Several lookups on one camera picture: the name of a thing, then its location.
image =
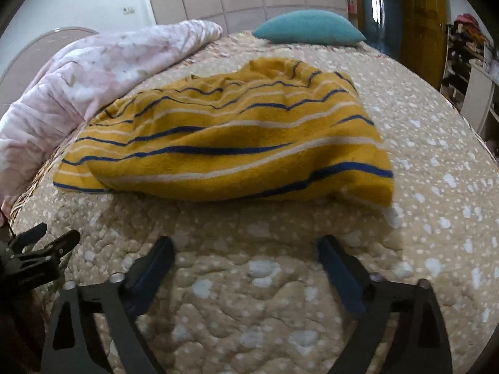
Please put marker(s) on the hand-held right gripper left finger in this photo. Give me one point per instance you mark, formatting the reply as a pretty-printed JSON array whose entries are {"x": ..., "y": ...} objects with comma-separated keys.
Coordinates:
[{"x": 156, "y": 265}]

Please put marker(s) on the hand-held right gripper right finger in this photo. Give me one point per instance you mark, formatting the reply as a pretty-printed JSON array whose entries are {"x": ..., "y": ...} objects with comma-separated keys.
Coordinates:
[{"x": 339, "y": 268}]

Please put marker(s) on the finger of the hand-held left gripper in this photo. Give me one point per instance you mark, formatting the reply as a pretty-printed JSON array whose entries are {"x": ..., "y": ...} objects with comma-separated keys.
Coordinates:
[
  {"x": 58, "y": 247},
  {"x": 31, "y": 235}
]

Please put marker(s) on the yellow striped sweater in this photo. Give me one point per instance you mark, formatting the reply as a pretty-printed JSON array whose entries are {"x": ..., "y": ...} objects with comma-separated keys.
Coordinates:
[{"x": 234, "y": 144}]

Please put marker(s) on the beige spotted quilted bedspread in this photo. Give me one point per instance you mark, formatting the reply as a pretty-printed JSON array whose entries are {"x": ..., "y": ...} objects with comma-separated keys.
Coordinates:
[{"x": 429, "y": 163}]

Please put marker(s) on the pink floral quilt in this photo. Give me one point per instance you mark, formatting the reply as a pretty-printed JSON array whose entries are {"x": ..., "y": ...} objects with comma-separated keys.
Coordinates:
[{"x": 78, "y": 74}]

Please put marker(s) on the curved grey headboard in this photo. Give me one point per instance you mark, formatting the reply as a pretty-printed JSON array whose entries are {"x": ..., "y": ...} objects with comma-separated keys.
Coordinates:
[{"x": 31, "y": 48}]

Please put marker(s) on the white cabinet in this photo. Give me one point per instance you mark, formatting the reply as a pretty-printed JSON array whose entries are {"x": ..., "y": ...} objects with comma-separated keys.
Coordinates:
[{"x": 477, "y": 97}]

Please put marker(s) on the teal pillow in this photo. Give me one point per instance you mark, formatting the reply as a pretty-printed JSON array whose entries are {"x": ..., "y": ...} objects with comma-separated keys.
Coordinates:
[{"x": 308, "y": 27}]

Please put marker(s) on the cluttered storage shelf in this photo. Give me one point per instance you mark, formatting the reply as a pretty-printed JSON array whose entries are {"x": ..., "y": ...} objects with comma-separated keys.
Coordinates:
[{"x": 464, "y": 43}]

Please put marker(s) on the yellow wooden door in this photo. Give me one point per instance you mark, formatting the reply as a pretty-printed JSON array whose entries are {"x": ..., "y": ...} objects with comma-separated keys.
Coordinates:
[{"x": 425, "y": 19}]

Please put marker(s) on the bright window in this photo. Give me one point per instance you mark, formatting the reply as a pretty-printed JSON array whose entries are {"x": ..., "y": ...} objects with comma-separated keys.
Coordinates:
[{"x": 377, "y": 6}]

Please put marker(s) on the red wall hanging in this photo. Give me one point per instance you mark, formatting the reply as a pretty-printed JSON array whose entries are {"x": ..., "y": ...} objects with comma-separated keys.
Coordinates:
[{"x": 352, "y": 4}]

